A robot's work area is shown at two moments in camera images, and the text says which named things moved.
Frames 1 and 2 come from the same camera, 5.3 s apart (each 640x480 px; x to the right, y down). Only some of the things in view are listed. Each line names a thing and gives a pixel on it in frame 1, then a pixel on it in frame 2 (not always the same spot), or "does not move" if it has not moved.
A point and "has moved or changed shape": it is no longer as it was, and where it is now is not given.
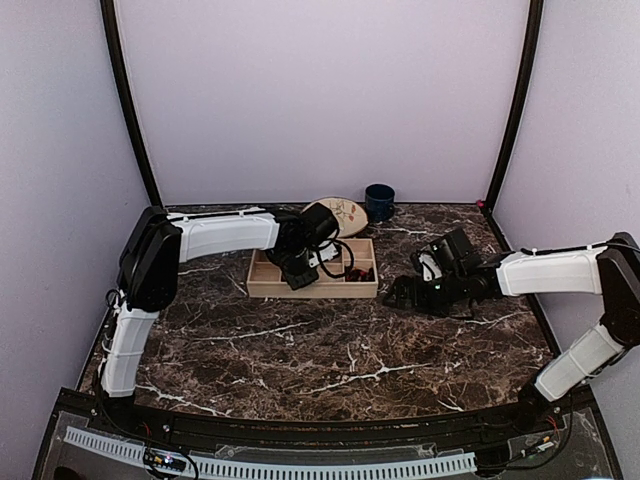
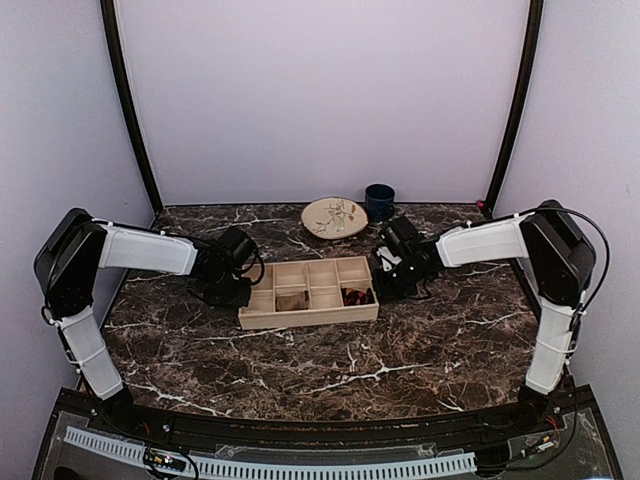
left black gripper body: [292, 267] → [226, 293]
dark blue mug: [379, 202] does not move
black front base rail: [521, 423] does not move
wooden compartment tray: [352, 273] has moved or changed shape
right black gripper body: [437, 300] → [400, 284]
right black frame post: [525, 81] does not move
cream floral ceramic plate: [350, 217] does not move
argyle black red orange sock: [359, 275] → [356, 297]
